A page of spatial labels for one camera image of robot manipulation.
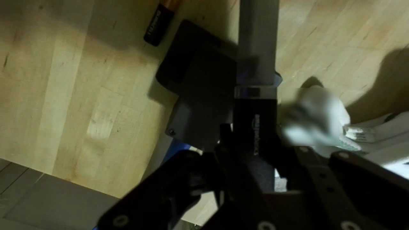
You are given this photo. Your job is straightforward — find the white striped dish towel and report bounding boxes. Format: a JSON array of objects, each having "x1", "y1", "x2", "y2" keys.
[{"x1": 278, "y1": 75, "x2": 409, "y2": 180}]

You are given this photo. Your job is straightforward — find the small black box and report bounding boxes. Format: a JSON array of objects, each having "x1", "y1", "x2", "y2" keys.
[{"x1": 154, "y1": 18, "x2": 240, "y2": 151}]

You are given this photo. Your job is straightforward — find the slotted metal spatula black handle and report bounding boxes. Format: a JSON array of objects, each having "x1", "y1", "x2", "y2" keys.
[{"x1": 231, "y1": 0, "x2": 283, "y2": 196}]

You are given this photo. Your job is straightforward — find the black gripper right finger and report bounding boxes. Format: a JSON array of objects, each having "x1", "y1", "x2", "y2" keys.
[{"x1": 274, "y1": 127, "x2": 409, "y2": 230}]

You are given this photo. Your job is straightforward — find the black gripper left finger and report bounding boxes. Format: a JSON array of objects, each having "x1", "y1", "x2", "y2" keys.
[{"x1": 97, "y1": 121, "x2": 262, "y2": 230}]

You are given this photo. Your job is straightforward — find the copper top battery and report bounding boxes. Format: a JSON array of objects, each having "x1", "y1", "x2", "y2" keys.
[{"x1": 143, "y1": 0, "x2": 182, "y2": 47}]

